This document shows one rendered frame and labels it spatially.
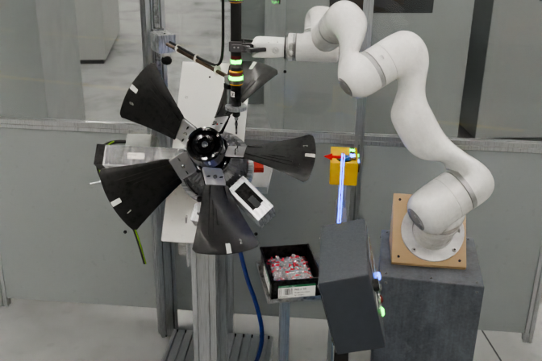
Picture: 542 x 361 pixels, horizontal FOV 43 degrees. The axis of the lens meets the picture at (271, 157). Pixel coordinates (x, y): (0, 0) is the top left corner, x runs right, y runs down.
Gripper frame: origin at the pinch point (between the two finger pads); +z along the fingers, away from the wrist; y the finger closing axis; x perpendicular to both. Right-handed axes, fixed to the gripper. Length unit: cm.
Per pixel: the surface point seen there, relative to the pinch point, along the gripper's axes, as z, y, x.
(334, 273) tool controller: -32, -81, -30
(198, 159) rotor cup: 11.2, -8.9, -35.2
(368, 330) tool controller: -40, -83, -42
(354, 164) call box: -40, 21, -47
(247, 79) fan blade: -1.6, 14.9, -14.9
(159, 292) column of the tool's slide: 44, 55, -128
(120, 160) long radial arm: 41, 6, -43
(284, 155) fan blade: -15.8, -3.3, -34.7
